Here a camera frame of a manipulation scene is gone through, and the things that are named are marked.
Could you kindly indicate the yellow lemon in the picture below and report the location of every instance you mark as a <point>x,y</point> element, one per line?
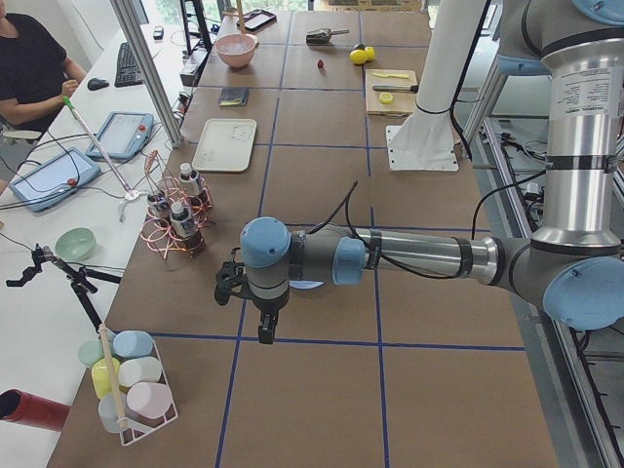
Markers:
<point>359,56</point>
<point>370,53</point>

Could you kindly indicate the black keyboard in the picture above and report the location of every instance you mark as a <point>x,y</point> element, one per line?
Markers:
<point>127,70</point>

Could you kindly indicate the black handled knife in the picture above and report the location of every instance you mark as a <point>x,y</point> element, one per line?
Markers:
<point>405,89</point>

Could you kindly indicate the white stick green tip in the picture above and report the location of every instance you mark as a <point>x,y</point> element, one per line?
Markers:
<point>131,194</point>

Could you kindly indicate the pink bowl with ice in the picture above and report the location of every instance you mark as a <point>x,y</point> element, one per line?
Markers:
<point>236,50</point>

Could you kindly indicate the yellow plastic knife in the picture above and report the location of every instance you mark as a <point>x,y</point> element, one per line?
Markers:
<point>391,75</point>

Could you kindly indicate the pale green cup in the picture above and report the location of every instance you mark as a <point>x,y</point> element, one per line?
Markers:
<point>90,353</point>

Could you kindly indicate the light blue cup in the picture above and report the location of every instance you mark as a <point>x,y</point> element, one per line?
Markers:
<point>132,344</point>

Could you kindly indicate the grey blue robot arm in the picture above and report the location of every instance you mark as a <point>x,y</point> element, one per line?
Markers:
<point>570,266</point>

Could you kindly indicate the purple rimmed tray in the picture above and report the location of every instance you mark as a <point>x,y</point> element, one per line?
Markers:
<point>257,19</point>

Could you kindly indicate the far blue teach pendant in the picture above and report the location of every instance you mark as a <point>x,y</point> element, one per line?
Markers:
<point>123,134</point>

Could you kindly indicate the near blue teach pendant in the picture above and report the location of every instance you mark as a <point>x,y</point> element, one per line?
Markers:
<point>54,180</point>

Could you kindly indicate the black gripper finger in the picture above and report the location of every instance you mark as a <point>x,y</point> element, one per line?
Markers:
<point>267,327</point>

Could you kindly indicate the bottle with white cap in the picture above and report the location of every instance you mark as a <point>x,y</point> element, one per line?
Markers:
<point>189,181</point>

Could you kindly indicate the aluminium frame post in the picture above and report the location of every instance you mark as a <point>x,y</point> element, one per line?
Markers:
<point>130,25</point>

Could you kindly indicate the yellow cup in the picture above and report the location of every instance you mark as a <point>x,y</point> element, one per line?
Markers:
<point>100,379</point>

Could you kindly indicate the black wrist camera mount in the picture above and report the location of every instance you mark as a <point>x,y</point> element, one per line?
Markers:
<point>230,279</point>

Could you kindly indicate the red cylinder tube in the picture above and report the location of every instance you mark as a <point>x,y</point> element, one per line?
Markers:
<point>32,410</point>

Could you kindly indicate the white cup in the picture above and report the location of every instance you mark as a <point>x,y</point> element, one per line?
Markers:
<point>143,369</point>

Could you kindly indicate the pale blue grey cup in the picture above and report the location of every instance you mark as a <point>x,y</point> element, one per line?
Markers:
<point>108,415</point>

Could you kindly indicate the black computer mouse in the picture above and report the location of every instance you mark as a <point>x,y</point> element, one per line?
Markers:
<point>96,84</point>

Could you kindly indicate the wooden cutting board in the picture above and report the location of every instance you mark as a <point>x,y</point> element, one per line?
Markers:
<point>403,104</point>

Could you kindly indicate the copper wire bottle rack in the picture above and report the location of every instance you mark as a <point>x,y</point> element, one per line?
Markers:
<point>159,234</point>

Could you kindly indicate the blue teach pendant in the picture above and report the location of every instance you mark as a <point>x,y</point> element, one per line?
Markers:
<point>123,134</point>
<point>54,180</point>

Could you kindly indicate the half lemon slice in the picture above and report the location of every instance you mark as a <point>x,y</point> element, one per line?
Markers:
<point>385,98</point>

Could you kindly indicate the green bowl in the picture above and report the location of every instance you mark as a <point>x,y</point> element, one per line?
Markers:
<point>76,244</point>

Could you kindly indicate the cream rectangular tray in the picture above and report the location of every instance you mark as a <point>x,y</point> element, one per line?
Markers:
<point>225,145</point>

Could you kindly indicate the white wire cup basket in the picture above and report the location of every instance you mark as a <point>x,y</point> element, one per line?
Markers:
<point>140,427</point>

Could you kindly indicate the black phone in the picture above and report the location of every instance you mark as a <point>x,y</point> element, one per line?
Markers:
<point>158,33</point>

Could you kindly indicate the person in black shirt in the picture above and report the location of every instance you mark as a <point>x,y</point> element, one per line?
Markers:
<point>36,73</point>

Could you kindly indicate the dark sponge with yellow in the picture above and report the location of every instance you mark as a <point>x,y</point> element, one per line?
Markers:
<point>233,97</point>

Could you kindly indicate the pink cup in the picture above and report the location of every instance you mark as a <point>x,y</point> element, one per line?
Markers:
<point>150,399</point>

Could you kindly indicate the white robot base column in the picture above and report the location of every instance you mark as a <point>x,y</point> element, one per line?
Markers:
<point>425,140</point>

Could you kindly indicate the wooden basket handle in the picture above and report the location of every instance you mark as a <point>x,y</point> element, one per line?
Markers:
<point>122,420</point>

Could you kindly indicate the metal scoop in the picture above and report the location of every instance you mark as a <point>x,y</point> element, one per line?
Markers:
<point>322,36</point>

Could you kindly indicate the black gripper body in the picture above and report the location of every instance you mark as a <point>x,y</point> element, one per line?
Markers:
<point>268,308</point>

